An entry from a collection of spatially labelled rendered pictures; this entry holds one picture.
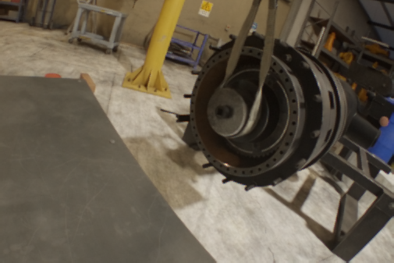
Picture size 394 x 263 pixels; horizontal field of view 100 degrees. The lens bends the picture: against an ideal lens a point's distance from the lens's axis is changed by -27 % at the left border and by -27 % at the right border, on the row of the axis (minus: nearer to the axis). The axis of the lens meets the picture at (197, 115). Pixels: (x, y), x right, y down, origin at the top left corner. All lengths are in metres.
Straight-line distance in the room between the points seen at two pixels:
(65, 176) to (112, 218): 0.08
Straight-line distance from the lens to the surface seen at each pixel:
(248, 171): 0.70
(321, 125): 0.66
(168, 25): 3.11
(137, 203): 0.28
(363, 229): 1.86
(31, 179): 0.30
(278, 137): 0.73
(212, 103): 0.68
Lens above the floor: 1.05
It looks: 21 degrees down
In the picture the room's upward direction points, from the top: 21 degrees clockwise
